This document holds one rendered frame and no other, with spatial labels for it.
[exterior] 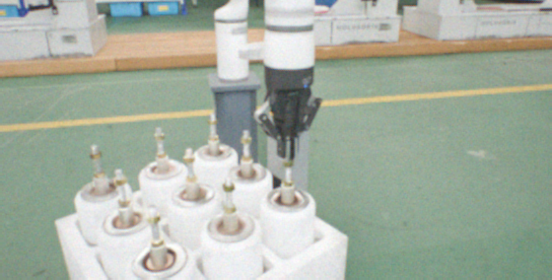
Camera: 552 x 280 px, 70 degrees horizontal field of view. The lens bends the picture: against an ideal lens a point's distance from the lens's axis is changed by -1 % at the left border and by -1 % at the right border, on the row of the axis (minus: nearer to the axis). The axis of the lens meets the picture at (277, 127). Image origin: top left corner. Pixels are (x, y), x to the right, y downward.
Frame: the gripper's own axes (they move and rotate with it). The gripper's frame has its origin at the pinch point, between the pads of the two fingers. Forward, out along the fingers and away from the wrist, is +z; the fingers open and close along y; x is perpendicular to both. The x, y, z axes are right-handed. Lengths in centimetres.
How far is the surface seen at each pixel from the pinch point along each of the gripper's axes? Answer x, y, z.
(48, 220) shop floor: 61, -30, 35
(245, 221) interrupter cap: -0.9, -9.3, 9.6
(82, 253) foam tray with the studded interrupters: 17.4, -30.3, 17.0
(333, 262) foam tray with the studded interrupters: -7.7, 4.3, 20.9
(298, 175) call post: 16.0, 17.1, 18.4
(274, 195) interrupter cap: 2.0, -1.2, 9.6
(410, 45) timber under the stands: 114, 212, 28
